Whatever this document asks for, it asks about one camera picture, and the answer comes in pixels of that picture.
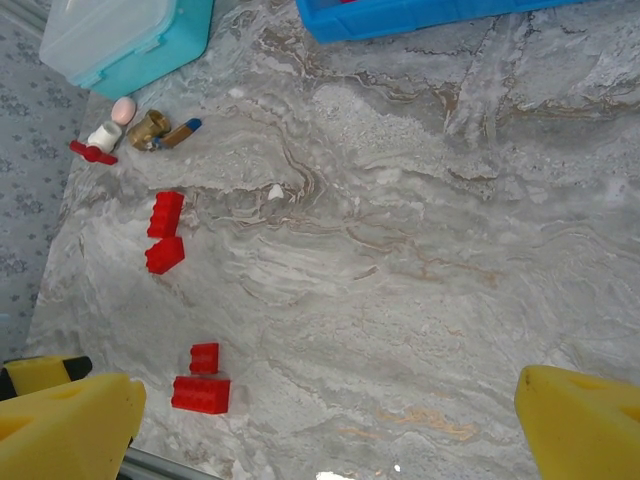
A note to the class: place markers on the light blue lidded storage box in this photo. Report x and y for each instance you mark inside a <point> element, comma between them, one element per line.
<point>150,30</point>

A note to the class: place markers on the wide aluminium front rail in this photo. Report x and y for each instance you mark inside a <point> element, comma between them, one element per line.
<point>160,467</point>

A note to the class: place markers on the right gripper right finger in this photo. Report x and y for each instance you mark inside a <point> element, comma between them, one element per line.
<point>580,430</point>

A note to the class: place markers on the brass pipe fitting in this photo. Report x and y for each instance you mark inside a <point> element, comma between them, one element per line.
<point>147,129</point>

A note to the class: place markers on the small pink disc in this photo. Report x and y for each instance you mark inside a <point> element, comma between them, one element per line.
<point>123,110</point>

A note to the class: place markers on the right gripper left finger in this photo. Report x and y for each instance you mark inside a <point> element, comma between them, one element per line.
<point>65,430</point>

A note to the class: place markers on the aluminium frame post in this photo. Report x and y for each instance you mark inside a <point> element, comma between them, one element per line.
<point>22,17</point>

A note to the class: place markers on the blue divided plastic bin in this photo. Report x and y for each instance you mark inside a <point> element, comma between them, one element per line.
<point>400,20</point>

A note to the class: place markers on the small red lego brick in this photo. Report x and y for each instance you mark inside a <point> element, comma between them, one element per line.
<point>205,358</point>

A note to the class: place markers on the brass rod with blue tip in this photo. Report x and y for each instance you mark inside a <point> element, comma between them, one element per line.
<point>178,134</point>

